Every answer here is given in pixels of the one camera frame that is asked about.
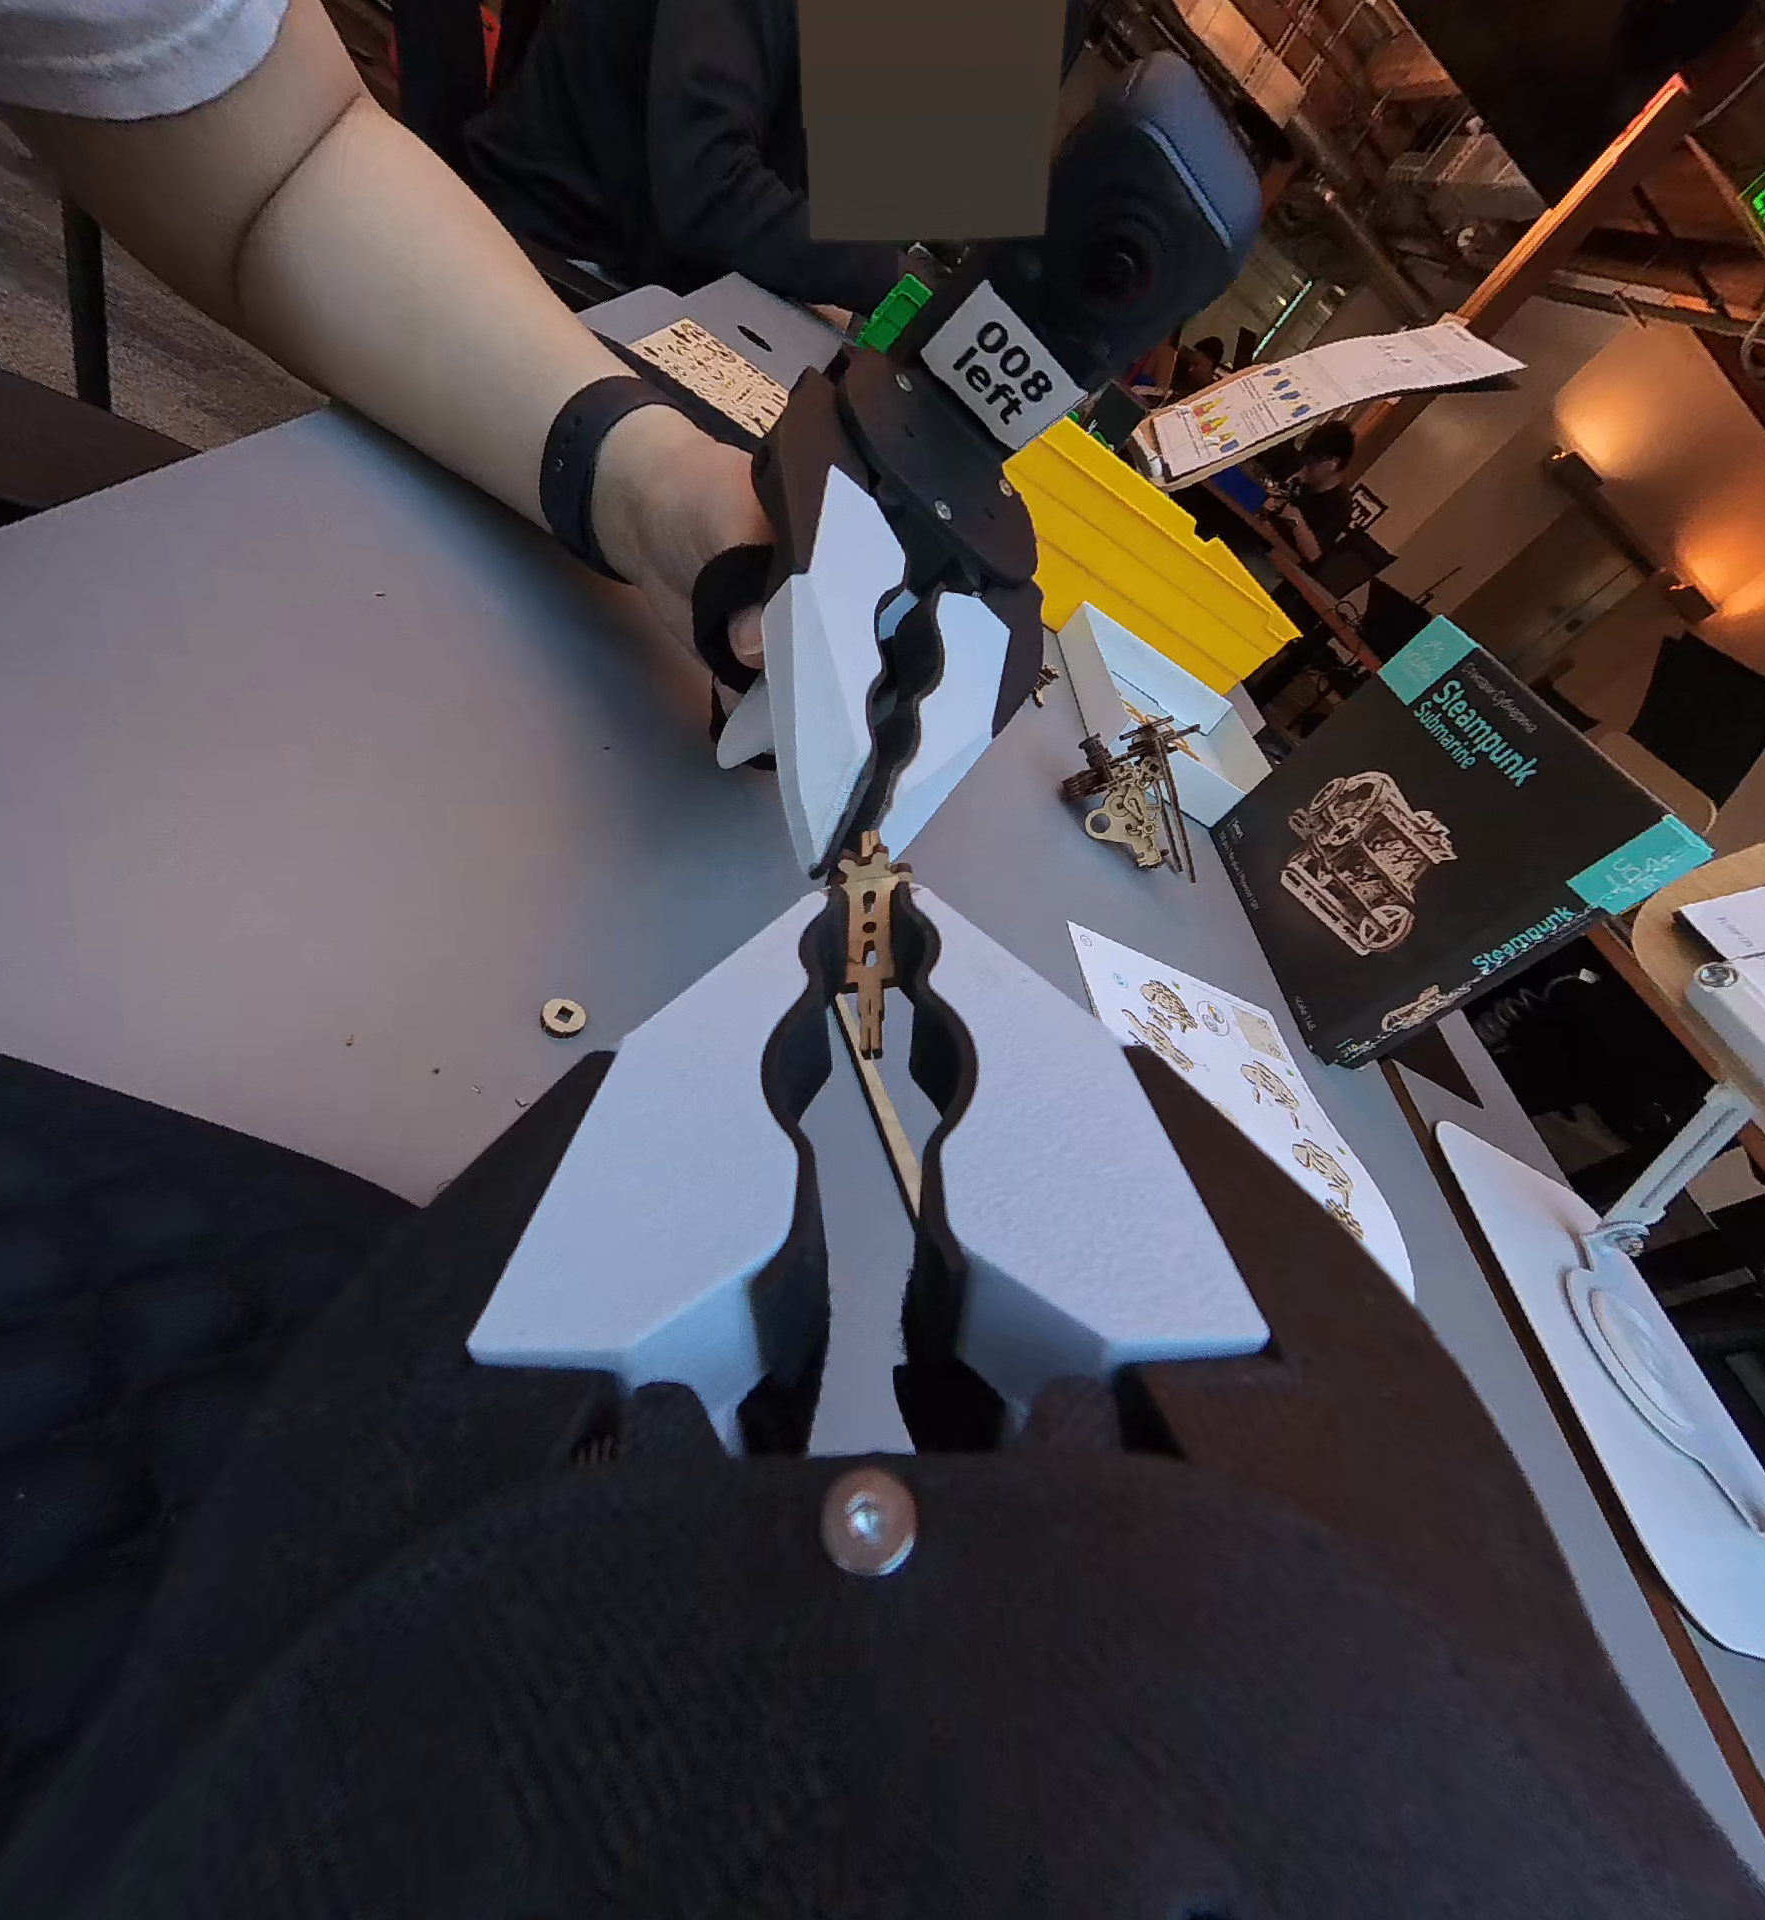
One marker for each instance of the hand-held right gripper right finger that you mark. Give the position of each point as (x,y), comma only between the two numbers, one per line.
(1107,1200)

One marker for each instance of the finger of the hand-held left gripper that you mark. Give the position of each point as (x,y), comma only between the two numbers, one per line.
(972,676)
(823,676)

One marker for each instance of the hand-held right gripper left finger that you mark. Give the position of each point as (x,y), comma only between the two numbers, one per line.
(627,1200)

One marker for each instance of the small wooden gear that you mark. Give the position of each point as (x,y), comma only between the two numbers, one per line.
(864,863)

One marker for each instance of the small wooden axle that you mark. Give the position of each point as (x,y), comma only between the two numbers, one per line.
(870,974)

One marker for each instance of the person's left forearm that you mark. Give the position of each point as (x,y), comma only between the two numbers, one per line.
(372,271)

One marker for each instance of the person's left hand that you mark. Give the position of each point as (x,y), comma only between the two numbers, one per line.
(688,494)

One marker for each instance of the white cardboard box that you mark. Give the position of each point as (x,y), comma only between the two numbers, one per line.
(1107,659)

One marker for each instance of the illustrated instruction booklet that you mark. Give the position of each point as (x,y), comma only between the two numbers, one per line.
(1243,1111)

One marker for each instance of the green plastic block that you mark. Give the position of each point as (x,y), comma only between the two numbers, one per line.
(897,312)

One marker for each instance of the yellow plastic bin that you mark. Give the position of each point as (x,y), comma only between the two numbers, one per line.
(1124,526)

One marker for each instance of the round wooden washer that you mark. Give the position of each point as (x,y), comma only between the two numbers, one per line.
(550,1027)

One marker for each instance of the wooden mechanical model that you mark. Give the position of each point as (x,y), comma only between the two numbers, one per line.
(1124,811)

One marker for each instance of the flat wooden stick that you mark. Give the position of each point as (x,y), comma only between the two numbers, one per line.
(889,1126)

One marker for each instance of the laser-cut plywood sheet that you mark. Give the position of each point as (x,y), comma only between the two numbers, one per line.
(702,368)

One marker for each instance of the black wristband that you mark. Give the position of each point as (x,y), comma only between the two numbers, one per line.
(582,449)

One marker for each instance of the paper on clipboard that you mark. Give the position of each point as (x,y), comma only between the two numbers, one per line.
(1347,374)

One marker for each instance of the white magnifier stand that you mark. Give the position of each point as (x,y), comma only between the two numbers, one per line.
(1542,1275)

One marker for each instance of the black model kit box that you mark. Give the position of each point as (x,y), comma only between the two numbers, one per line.
(1498,780)

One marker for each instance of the black honeycomb cushion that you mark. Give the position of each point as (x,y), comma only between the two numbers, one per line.
(71,1275)

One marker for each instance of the dark chair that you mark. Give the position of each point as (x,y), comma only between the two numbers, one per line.
(12,449)

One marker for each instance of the white shirt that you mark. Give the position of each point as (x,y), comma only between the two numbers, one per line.
(71,46)

